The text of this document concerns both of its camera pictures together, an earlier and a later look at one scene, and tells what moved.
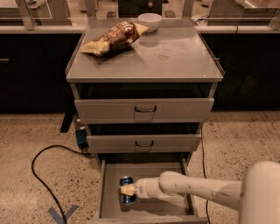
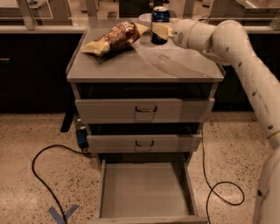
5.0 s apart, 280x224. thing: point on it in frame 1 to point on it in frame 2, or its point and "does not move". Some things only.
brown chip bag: [122, 35] does not move
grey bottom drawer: [151, 210] does not move
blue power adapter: [81, 137] does not move
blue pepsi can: [125, 180] to [159, 14]
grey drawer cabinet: [147, 104] does not move
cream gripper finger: [129, 189] to [163, 30]
